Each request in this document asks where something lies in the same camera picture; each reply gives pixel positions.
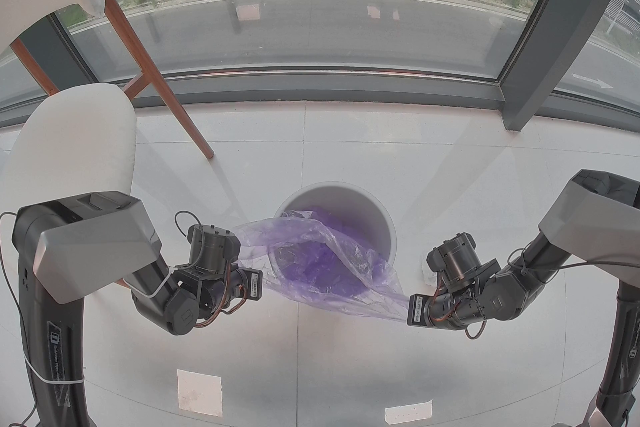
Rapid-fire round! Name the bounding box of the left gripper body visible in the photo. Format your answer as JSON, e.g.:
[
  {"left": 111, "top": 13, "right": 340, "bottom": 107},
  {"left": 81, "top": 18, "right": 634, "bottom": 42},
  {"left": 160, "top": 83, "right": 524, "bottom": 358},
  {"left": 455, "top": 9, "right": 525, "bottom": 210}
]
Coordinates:
[{"left": 234, "top": 267, "right": 264, "bottom": 303}]

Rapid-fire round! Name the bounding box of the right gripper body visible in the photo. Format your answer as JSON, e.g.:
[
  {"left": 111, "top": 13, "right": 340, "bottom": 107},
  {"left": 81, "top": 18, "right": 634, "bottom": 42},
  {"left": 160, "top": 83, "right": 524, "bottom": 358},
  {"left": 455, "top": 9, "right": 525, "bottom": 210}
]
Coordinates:
[{"left": 407, "top": 296, "right": 453, "bottom": 330}]

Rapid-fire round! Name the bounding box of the purple plastic bag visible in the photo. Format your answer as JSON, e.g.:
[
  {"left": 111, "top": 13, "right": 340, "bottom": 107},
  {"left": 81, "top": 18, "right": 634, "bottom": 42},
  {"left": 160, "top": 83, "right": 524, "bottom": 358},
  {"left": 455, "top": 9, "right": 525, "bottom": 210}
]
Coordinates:
[{"left": 232, "top": 210, "right": 416, "bottom": 323}]

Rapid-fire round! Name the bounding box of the white trash bin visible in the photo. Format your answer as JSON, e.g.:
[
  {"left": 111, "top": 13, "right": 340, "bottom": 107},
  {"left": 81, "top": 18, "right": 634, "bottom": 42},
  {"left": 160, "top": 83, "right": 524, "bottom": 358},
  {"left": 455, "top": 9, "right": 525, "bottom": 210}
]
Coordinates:
[{"left": 272, "top": 182, "right": 398, "bottom": 296}]

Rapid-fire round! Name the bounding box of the white cushioned wooden chair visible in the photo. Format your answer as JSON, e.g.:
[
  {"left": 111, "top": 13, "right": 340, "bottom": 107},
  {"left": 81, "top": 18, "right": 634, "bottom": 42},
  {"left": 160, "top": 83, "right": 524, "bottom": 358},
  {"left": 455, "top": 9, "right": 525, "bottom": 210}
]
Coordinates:
[{"left": 0, "top": 0, "right": 216, "bottom": 288}]

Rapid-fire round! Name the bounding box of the window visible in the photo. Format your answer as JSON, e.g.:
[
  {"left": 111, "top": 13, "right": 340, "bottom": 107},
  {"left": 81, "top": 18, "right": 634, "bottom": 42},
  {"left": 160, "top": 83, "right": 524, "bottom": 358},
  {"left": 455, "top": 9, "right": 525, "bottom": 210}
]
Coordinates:
[{"left": 0, "top": 0, "right": 640, "bottom": 133}]

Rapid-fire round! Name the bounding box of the black cable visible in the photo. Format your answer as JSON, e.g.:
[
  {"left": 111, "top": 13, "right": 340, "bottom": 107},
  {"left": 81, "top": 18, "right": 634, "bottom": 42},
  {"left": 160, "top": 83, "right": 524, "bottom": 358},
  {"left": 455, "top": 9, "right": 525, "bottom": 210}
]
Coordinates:
[
  {"left": 510, "top": 250, "right": 640, "bottom": 277},
  {"left": 174, "top": 210, "right": 204, "bottom": 266}
]

